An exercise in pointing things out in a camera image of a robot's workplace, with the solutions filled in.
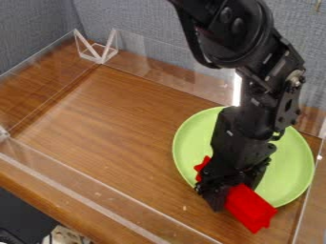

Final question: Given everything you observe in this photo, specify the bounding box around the green round plate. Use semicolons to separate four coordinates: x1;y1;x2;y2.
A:
173;107;314;208

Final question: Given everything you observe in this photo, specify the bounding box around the clear acrylic corner bracket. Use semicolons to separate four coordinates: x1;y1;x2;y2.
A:
73;30;119;65

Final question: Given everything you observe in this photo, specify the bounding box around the black box under table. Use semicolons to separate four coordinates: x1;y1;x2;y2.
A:
0;188;59;244

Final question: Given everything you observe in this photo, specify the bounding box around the white power strip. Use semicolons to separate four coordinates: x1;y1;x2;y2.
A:
41;225;94;244

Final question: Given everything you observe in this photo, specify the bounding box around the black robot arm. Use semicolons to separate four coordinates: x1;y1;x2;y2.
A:
167;0;306;212

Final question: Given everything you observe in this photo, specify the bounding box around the clear acrylic enclosure wall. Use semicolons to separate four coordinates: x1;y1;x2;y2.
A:
0;30;326;244

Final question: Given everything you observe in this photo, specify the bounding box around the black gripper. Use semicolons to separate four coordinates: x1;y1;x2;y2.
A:
204;107;277;212

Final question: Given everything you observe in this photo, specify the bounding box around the red rectangular block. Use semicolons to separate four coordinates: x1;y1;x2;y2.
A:
194;156;277;234

